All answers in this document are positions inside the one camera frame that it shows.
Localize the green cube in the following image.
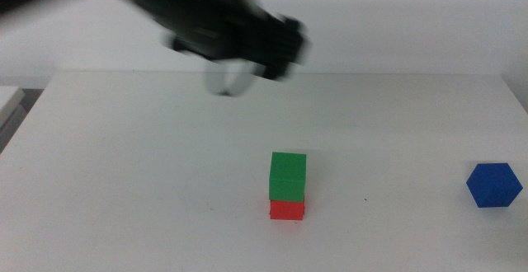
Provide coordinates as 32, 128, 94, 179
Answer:
268, 151, 308, 203

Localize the white side table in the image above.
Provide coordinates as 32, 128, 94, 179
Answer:
0, 85, 45, 153

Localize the red cube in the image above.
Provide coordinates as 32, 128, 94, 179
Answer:
269, 199, 306, 222

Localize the blue cube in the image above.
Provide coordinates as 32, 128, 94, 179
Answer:
465, 162, 524, 209

